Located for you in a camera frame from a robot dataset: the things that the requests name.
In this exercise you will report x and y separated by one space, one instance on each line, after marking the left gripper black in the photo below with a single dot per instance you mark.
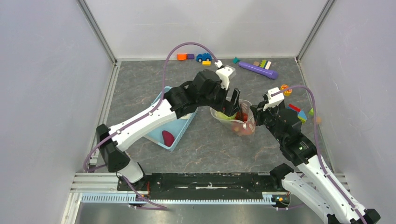
229 108

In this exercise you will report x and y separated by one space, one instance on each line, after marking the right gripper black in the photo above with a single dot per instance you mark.
258 112

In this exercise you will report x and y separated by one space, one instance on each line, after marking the clear polka dot zip bag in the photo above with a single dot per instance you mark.
245 107

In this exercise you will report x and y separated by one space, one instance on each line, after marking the green cabbage toy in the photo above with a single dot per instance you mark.
222 116

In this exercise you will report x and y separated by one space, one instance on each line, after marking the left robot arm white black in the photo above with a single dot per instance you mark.
208 88

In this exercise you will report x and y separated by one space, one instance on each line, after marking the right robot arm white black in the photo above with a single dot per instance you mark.
327 197

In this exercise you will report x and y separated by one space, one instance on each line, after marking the yellow butterfly duplo block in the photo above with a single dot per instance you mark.
288 92

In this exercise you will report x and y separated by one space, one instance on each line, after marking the multicolour duplo stack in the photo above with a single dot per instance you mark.
300 113

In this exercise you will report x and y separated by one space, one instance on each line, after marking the purple toy flashlight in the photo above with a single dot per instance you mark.
272 74

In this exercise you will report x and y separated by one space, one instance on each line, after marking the teal block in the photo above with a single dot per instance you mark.
236 60

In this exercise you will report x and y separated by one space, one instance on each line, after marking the white garlic toy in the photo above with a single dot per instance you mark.
186 117

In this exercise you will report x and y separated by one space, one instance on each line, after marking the white block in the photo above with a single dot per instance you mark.
268 64

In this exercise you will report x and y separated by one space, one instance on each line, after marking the green lego block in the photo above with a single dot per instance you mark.
263 63

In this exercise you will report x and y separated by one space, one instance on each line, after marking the blue toy car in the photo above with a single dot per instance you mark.
203 57

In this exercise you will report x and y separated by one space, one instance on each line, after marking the light blue plastic basket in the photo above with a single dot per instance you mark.
177 128

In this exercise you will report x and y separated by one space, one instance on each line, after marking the magenta fruit toy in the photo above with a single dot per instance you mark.
168 138

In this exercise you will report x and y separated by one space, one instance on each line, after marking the orange block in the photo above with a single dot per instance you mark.
182 57

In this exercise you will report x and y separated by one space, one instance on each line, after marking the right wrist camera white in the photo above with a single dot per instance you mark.
272 101

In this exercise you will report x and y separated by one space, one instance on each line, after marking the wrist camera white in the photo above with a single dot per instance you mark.
225 73
272 101

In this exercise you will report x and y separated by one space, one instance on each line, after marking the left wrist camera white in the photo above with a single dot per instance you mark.
225 73

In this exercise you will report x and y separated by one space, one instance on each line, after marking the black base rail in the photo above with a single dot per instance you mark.
205 186

